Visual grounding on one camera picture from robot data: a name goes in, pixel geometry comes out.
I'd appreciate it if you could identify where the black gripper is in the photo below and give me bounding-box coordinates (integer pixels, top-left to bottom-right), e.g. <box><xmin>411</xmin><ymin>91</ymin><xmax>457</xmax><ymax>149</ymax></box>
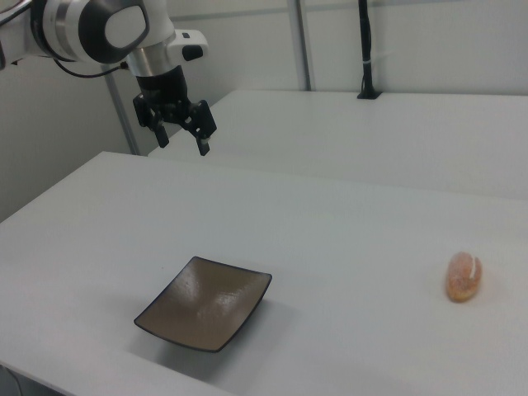
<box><xmin>132</xmin><ymin>64</ymin><xmax>218</xmax><ymax>158</ymax></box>

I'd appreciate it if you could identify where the orange bread roll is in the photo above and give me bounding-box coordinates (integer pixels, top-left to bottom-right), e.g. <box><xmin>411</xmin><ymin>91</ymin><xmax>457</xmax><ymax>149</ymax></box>
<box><xmin>444</xmin><ymin>251</ymin><xmax>483</xmax><ymax>304</ymax></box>

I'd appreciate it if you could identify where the square brown ceramic plate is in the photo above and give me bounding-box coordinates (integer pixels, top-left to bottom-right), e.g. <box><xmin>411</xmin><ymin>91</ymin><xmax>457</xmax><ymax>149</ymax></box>
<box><xmin>133</xmin><ymin>256</ymin><xmax>273</xmax><ymax>354</ymax></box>

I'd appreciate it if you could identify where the black pole stand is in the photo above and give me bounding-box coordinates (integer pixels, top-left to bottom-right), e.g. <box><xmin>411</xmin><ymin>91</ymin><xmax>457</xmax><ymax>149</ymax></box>
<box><xmin>356</xmin><ymin>0</ymin><xmax>382</xmax><ymax>101</ymax></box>

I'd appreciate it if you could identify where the narrow aluminium partition post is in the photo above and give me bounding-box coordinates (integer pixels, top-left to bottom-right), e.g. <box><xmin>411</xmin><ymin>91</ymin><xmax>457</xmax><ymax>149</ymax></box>
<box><xmin>104</xmin><ymin>73</ymin><xmax>142</xmax><ymax>155</ymax></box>

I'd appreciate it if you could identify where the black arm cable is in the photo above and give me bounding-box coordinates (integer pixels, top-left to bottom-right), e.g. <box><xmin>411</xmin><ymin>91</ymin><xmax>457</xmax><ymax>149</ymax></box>
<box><xmin>52</xmin><ymin>57</ymin><xmax>129</xmax><ymax>79</ymax></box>

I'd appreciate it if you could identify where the wide aluminium partition post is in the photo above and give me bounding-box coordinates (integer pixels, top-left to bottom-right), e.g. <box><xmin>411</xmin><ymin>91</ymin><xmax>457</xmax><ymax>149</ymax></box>
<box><xmin>287</xmin><ymin>0</ymin><xmax>313</xmax><ymax>92</ymax></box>

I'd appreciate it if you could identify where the white cable tie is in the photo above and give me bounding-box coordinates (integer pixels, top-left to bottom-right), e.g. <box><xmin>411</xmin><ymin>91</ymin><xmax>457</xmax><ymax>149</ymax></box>
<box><xmin>361</xmin><ymin>50</ymin><xmax>394</xmax><ymax>66</ymax></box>

